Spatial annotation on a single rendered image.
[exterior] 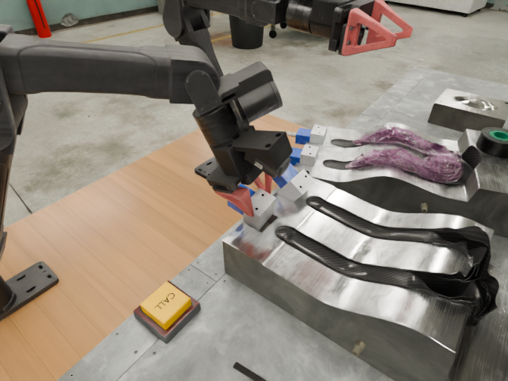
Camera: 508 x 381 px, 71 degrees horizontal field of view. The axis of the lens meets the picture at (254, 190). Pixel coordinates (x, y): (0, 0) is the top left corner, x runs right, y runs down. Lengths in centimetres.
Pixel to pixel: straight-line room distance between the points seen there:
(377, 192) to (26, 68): 68
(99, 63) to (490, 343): 64
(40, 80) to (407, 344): 56
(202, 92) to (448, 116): 94
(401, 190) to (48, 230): 77
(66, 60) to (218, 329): 45
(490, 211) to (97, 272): 80
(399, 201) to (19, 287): 78
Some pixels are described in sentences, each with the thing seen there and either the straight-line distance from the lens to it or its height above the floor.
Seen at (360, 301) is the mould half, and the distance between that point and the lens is 56.
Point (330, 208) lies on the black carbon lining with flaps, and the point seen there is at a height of 88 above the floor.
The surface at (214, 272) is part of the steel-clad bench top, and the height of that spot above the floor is 80.
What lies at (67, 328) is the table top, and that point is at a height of 80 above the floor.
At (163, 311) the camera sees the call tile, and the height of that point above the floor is 84.
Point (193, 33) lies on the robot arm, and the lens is 89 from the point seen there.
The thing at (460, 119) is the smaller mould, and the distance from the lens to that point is 128.
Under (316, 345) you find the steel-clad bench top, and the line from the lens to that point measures 63.
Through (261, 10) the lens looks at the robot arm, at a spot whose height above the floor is 120.
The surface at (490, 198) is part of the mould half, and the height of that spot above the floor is 89.
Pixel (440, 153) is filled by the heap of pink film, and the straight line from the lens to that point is 94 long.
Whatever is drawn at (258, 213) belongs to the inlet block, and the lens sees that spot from 61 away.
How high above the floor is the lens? 135
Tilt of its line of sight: 39 degrees down
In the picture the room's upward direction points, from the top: straight up
